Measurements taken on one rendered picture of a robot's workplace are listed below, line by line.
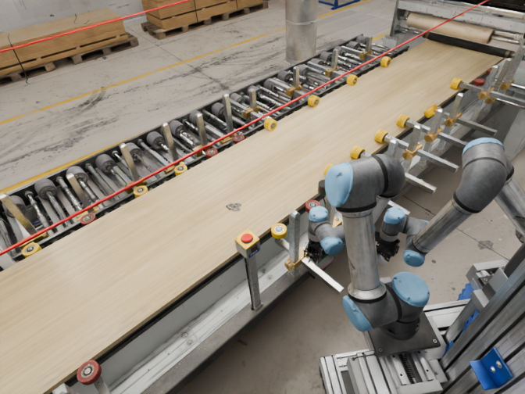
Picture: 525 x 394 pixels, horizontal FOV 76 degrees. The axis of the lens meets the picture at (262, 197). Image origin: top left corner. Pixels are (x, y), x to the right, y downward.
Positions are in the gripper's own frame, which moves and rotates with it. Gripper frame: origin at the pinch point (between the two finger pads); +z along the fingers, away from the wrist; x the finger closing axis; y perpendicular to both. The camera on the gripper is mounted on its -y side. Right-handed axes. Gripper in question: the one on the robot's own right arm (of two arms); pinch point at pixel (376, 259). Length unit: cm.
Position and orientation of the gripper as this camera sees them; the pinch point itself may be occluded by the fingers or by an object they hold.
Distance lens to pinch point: 176.0
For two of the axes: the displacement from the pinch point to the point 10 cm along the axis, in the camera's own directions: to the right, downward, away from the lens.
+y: 6.6, 4.9, -5.6
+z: 0.6, 7.2, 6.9
